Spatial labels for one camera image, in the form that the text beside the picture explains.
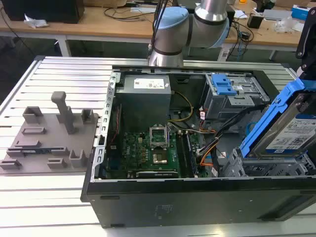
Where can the hard disk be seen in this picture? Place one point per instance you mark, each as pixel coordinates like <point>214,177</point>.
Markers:
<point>291,133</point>

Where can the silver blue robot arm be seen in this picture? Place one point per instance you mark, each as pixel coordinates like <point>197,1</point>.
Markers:
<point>172,32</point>

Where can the RAM stick in slot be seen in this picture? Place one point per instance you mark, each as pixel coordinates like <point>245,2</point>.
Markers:
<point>191,155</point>

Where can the clear plastic bag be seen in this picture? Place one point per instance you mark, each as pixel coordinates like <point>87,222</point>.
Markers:
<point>286,24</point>

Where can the blue cardboard box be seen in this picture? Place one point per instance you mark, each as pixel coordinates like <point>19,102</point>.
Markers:
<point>300,11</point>

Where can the flat grey box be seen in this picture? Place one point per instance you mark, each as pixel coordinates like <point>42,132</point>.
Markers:
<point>276,14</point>

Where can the small black box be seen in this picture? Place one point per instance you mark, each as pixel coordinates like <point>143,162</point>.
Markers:
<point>255,21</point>

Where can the white paper sheet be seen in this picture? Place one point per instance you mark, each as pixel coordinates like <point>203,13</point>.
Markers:
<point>240,14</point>

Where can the blue drive cage latch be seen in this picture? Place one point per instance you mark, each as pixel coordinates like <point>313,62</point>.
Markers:
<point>223,85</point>

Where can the grey drive cage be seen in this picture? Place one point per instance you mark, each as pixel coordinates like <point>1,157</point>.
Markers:
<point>222,106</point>

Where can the grey power supply unit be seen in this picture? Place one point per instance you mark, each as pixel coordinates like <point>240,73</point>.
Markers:
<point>143,103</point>

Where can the CPU socket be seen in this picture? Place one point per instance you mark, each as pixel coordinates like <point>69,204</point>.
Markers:
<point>160,158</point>

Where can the wooden desk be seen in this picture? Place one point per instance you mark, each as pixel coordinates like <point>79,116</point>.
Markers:
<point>111,29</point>

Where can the black graphics card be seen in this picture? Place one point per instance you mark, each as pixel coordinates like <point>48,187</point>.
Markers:
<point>158,174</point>

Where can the green motherboard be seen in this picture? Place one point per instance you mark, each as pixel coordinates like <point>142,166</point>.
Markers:
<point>138,153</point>

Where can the black open PC case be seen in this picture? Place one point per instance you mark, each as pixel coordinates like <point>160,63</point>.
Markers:
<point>172,205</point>

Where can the large black box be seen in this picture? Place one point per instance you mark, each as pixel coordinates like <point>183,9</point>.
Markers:
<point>44,10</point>

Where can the crumpled white paper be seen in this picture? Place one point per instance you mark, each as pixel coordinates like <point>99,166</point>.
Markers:
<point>35,21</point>

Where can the grey parts rack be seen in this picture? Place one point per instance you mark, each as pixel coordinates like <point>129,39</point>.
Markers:
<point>49,138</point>

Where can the RAM stick with blue label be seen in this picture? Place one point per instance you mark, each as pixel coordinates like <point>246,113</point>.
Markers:
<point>37,151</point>

